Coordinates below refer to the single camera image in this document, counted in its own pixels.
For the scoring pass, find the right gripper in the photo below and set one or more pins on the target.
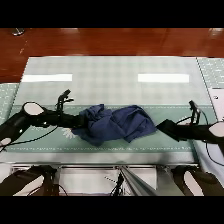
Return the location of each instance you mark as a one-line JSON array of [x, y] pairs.
[[171, 128]]

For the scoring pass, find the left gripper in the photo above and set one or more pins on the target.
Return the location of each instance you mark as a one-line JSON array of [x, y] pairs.
[[74, 121]]

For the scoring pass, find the dark blue T-shirt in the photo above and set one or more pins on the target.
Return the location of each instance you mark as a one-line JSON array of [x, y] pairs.
[[113, 125]]

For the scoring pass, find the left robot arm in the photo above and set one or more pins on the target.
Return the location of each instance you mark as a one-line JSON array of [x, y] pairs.
[[20, 121]]

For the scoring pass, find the pale blue garment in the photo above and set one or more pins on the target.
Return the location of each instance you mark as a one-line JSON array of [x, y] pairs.
[[211, 156]]

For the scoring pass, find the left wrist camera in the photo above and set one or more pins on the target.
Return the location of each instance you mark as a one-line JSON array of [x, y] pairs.
[[61, 100]]

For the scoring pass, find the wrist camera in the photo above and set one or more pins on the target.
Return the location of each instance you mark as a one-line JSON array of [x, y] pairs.
[[194, 108], [61, 100]]

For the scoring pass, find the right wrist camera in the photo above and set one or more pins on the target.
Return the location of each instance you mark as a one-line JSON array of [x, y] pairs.
[[194, 108]]

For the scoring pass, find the silver frame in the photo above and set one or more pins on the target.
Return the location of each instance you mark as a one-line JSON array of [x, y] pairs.
[[140, 185]]

